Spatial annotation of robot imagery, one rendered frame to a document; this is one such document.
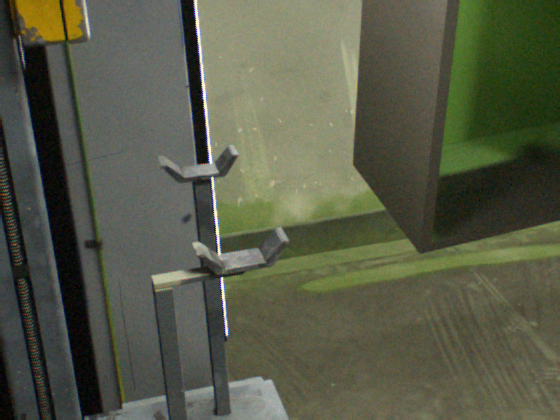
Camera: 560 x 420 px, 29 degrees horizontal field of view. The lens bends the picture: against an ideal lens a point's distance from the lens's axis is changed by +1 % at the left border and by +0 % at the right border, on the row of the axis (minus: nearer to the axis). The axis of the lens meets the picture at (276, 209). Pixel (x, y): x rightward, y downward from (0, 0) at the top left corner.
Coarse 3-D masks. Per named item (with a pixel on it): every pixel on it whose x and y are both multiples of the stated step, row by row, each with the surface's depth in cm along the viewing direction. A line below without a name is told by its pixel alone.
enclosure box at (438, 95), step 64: (384, 0) 214; (448, 0) 189; (512, 0) 239; (384, 64) 221; (448, 64) 198; (512, 64) 250; (384, 128) 228; (448, 128) 254; (512, 128) 262; (384, 192) 235; (448, 192) 241; (512, 192) 241
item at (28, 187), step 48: (0, 0) 84; (0, 48) 86; (0, 96) 87; (0, 144) 90; (0, 192) 91; (0, 240) 93; (48, 240) 94; (0, 288) 94; (48, 288) 96; (0, 336) 97; (48, 336) 98; (48, 384) 101
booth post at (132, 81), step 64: (128, 0) 137; (64, 64) 139; (128, 64) 141; (64, 128) 142; (128, 128) 144; (192, 128) 147; (128, 192) 148; (192, 192) 150; (128, 256) 152; (192, 256) 155; (128, 320) 156; (192, 320) 159; (128, 384) 161; (192, 384) 164
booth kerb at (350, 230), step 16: (384, 208) 310; (288, 224) 304; (304, 224) 305; (320, 224) 306; (336, 224) 308; (352, 224) 309; (368, 224) 310; (384, 224) 312; (224, 240) 301; (240, 240) 302; (256, 240) 303; (304, 240) 307; (320, 240) 308; (336, 240) 310; (352, 240) 311; (368, 240) 312; (384, 240) 314; (288, 256) 308
